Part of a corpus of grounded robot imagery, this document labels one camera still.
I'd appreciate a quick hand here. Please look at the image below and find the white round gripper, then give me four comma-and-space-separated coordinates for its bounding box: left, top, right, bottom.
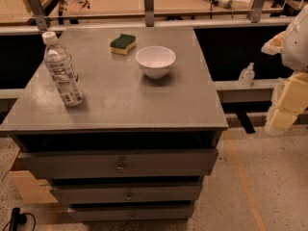
261, 5, 308, 136

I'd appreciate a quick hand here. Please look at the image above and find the clear plastic water bottle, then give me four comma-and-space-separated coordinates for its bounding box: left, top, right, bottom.
41, 32, 85, 107

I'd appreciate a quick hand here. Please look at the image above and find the small clear pump bottle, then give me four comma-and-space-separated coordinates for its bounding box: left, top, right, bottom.
238, 63, 255, 87

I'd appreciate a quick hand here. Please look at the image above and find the white bowl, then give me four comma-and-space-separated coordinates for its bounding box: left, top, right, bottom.
136, 46, 176, 79

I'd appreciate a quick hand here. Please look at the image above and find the green yellow sponge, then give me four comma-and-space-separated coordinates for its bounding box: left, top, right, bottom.
110, 34, 137, 55

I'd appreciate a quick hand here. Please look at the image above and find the grey drawer cabinet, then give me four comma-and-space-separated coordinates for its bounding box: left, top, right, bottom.
1, 28, 227, 210

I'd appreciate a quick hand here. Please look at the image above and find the bottom grey drawer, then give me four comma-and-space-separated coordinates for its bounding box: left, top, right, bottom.
67, 204, 193, 222

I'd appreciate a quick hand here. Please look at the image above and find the grey drawer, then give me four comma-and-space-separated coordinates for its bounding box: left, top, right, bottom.
16, 148, 218, 179
67, 204, 193, 222
51, 183, 202, 205

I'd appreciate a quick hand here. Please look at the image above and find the top grey drawer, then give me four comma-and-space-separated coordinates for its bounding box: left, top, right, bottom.
16, 148, 218, 179

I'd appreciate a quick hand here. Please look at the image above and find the middle grey drawer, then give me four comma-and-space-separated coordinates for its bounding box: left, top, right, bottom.
51, 183, 202, 205

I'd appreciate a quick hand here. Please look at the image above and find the metal guard rail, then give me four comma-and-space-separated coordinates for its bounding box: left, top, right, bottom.
0, 0, 308, 37

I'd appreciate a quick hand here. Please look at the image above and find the black power cable plug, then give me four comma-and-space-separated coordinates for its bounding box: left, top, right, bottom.
2, 207, 37, 231

